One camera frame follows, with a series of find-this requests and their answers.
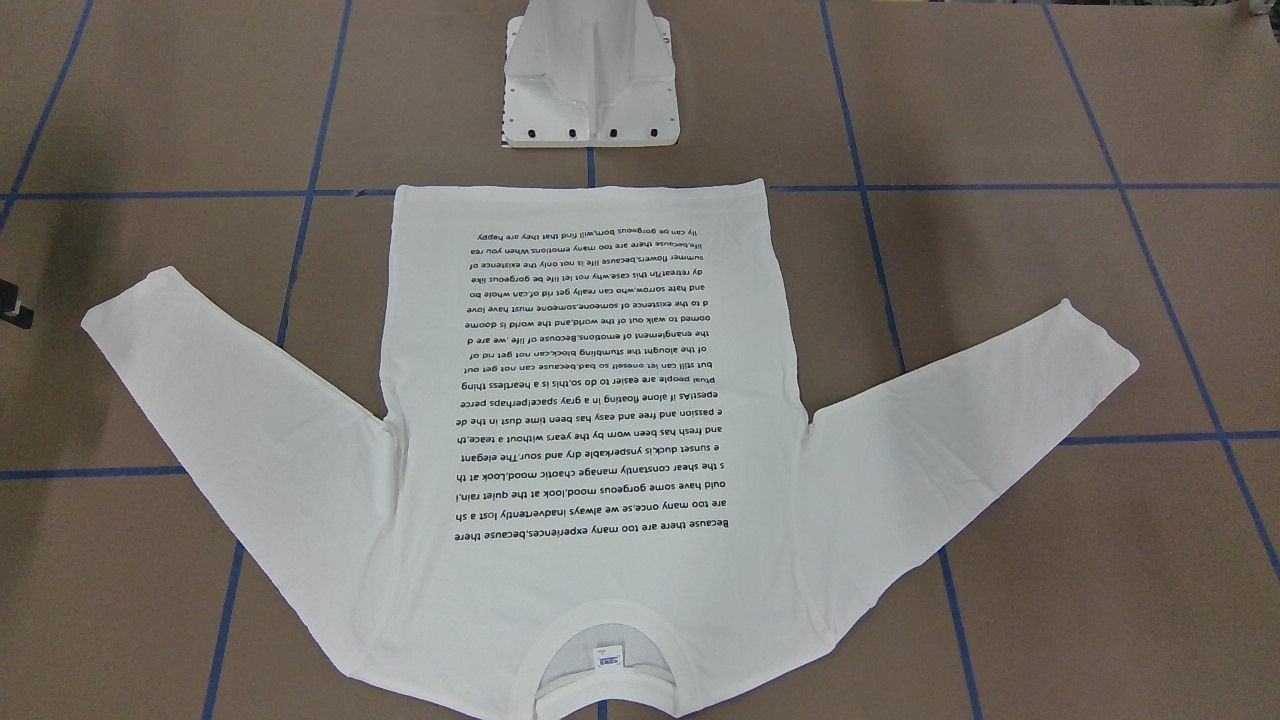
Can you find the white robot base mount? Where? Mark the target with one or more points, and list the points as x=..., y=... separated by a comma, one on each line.
x=589, y=74

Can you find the white long-sleeve printed shirt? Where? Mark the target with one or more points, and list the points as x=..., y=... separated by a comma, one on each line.
x=596, y=478

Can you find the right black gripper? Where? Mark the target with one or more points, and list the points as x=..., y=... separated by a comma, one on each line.
x=8, y=300

